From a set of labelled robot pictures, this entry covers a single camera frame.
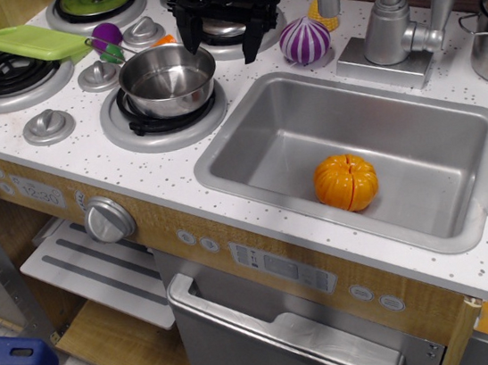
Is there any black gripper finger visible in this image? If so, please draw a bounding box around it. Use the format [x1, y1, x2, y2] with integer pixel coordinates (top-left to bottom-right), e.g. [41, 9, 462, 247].
[242, 0, 278, 64]
[174, 0, 203, 54]

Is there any black burner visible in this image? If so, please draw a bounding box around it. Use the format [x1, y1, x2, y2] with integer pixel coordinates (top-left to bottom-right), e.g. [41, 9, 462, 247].
[0, 52, 74, 113]
[99, 83, 227, 153]

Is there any silver stove knob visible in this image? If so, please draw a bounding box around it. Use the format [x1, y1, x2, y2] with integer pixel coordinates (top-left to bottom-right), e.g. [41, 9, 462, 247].
[122, 16, 165, 48]
[22, 109, 76, 146]
[78, 61, 120, 93]

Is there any purple green toy eggplant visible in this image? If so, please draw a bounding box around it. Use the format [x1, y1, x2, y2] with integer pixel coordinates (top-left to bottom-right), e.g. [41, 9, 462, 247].
[91, 22, 124, 64]

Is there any front left black burner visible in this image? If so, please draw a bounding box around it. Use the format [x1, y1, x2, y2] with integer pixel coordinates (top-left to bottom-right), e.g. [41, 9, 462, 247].
[0, 52, 74, 113]

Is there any silver oven dial centre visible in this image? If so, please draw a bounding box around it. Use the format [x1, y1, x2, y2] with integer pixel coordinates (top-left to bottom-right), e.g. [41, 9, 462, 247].
[84, 196, 136, 244]

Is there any rear left burner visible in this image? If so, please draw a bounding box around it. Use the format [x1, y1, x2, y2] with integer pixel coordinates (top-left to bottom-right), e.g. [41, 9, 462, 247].
[45, 0, 146, 36]

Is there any grey toy sink basin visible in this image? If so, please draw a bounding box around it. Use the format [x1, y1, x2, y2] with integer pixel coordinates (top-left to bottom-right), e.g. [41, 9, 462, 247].
[194, 72, 488, 254]

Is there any silver stove knob middle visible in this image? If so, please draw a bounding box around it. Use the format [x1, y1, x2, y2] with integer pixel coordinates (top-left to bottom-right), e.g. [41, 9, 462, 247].
[78, 61, 120, 93]

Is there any grey dishwasher door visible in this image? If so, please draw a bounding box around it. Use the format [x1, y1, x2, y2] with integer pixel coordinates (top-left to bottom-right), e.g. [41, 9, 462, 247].
[165, 262, 446, 365]

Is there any silver stove knob front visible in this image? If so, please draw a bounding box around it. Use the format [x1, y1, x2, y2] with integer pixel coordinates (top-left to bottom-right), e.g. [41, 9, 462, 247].
[22, 109, 76, 146]

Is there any silver stove knob rear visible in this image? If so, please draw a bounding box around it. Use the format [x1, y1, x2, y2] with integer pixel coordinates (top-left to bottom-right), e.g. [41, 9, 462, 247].
[122, 16, 165, 48]

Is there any white oven rack shelf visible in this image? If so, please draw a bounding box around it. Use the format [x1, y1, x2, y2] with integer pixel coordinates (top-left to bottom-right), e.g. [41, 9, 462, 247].
[21, 219, 175, 329]

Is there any small orange toy piece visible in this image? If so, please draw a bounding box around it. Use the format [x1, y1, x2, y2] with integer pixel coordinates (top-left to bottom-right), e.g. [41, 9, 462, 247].
[154, 34, 177, 46]

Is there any silver toy faucet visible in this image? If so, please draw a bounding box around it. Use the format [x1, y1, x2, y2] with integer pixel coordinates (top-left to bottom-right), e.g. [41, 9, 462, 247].
[336, 0, 455, 88]

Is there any small steel pan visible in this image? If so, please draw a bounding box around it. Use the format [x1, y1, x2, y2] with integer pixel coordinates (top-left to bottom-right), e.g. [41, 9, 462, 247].
[102, 43, 216, 119]

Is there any orange toy pumpkin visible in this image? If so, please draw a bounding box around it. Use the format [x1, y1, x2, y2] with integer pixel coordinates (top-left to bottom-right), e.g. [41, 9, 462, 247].
[313, 154, 379, 212]

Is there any rear right burner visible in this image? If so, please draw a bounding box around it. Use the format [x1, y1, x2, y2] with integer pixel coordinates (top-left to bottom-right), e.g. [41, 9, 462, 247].
[167, 0, 286, 60]

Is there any purple white toy onion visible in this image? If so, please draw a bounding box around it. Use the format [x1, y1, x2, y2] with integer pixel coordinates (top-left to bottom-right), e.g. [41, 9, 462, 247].
[278, 17, 331, 65]

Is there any front right black burner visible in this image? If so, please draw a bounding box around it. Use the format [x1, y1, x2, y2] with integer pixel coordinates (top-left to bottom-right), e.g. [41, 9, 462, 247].
[99, 83, 227, 153]

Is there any yellow toy corn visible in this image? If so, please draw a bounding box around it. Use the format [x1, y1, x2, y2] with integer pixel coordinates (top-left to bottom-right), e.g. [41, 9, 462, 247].
[307, 0, 339, 31]

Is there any green plastic cutting board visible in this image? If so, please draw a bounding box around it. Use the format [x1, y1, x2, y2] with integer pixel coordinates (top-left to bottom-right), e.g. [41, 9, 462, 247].
[0, 25, 91, 61]

